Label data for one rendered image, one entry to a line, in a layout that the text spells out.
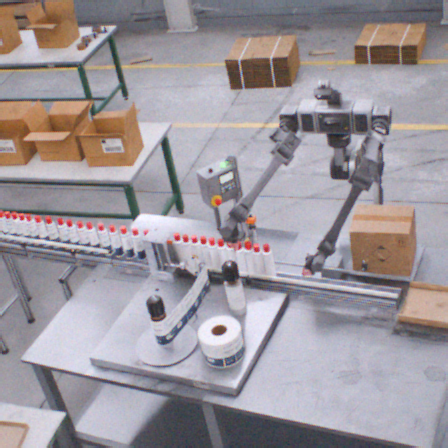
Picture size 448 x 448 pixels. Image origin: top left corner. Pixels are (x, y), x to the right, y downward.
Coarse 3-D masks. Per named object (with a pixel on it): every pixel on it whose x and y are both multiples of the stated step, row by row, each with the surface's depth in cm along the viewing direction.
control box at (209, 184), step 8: (224, 160) 424; (208, 168) 420; (216, 168) 418; (224, 168) 417; (232, 168) 418; (200, 176) 417; (208, 176) 414; (216, 176) 416; (200, 184) 422; (208, 184) 415; (216, 184) 418; (224, 184) 420; (208, 192) 418; (216, 192) 420; (232, 192) 425; (208, 200) 422; (224, 200) 425
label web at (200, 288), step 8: (168, 248) 444; (176, 248) 445; (176, 256) 450; (184, 256) 441; (192, 256) 432; (192, 264) 437; (192, 272) 443; (200, 280) 419; (208, 280) 430; (192, 288) 411; (200, 288) 420; (208, 288) 430; (192, 296) 411; (200, 296) 420; (192, 304) 413; (200, 304) 421
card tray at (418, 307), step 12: (420, 288) 415; (432, 288) 412; (444, 288) 409; (408, 300) 409; (420, 300) 408; (432, 300) 406; (444, 300) 405; (408, 312) 402; (420, 312) 401; (432, 312) 399; (444, 312) 398; (432, 324) 392; (444, 324) 389
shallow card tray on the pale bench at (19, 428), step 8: (0, 424) 390; (8, 424) 389; (16, 424) 387; (24, 424) 385; (0, 432) 387; (8, 432) 386; (16, 432) 385; (24, 432) 381; (0, 440) 383; (8, 440) 382; (16, 440) 381
